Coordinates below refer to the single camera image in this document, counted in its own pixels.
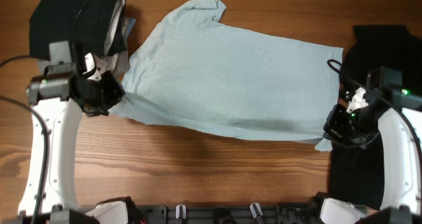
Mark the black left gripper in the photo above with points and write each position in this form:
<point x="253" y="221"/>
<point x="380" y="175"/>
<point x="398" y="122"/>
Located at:
<point x="116" y="93"/>

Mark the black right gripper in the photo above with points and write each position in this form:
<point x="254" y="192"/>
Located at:
<point x="331" y="129"/>

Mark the light blue t-shirt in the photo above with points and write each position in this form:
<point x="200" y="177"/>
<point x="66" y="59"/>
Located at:
<point x="195" y="72"/>

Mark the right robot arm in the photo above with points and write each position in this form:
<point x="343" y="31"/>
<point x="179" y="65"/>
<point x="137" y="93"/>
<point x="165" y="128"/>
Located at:
<point x="399" y="128"/>

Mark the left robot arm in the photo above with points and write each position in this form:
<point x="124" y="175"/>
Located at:
<point x="70" y="86"/>

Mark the black t-shirt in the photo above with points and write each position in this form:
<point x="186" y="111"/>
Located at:
<point x="357" y="174"/>

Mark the folded dark green trousers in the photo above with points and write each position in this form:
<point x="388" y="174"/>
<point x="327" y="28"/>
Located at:
<point x="96" y="24"/>

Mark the folded blue garment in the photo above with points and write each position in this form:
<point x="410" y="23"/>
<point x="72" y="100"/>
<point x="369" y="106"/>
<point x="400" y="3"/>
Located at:
<point x="128" y="24"/>

